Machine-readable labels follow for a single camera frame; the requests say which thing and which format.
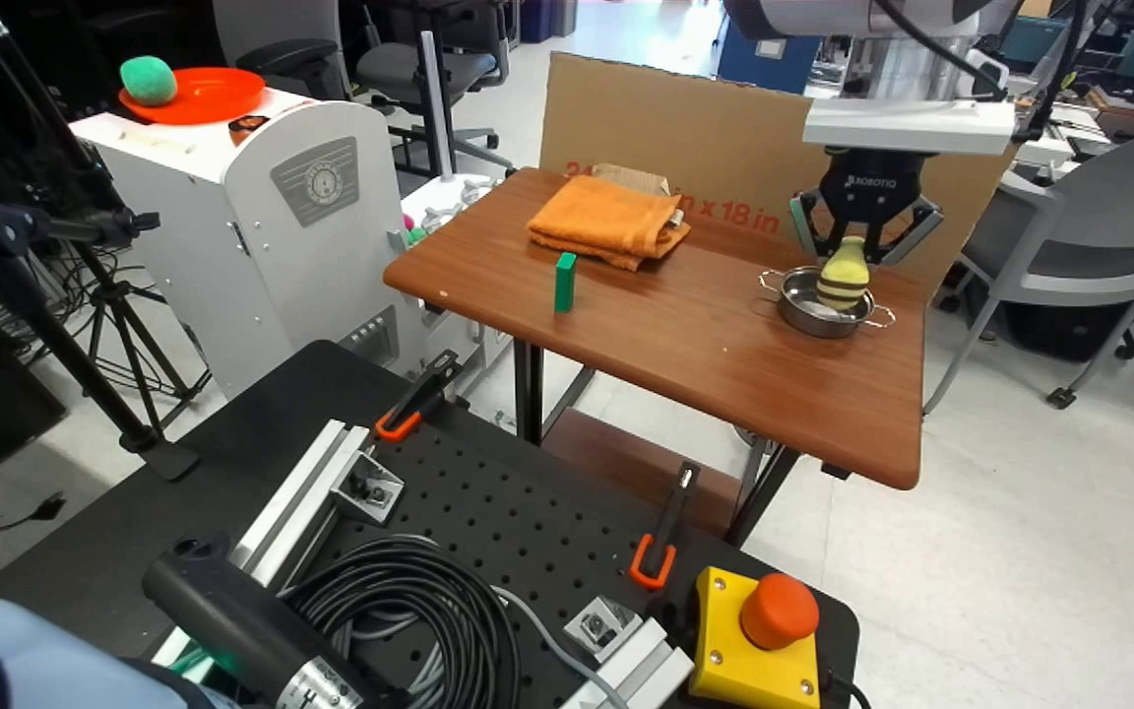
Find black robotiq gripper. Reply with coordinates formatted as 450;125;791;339
789;149;946;267

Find yellow green sponge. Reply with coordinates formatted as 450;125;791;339
812;229;878;315

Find blue box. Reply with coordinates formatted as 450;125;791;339
711;13;824;99

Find grey plastic chair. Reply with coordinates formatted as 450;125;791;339
921;129;1134;418

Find brown wooden table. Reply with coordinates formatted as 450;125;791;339
382;166;934;553

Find folded orange cloth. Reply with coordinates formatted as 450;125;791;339
522;172;695;276

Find small green block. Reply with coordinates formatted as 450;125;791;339
550;248;581;318

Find black orange clamp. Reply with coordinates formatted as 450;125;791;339
370;346;466;449
626;460;703;596

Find yellow emergency stop box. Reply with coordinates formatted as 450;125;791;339
684;564;827;709

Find grey metal pole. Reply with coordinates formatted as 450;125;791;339
413;27;458;181

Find black perforated breadboard table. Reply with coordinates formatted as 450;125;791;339
0;335;866;709

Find black office chair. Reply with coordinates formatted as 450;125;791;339
352;0;521;172

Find white machine cabinet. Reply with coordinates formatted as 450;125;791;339
68;83;488;403

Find orange plate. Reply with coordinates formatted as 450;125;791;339
113;62;273;129

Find green ball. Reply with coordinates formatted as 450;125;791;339
113;50;181;109

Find light blue padded object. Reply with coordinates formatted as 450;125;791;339
0;591;220;709

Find silver pot with handles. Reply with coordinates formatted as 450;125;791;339
756;263;900;342

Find short aluminium bracket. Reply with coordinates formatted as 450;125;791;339
556;591;701;709

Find thin grey cable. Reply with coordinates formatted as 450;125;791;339
493;583;626;709

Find coiled black cable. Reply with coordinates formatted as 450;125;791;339
279;528;526;709

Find long aluminium rail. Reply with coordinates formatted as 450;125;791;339
149;414;409;675

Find black cylindrical handle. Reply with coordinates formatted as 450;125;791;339
136;548;370;709

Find black camera tripod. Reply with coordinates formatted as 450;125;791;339
0;0;220;459

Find black floor cable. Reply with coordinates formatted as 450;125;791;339
0;431;71;600

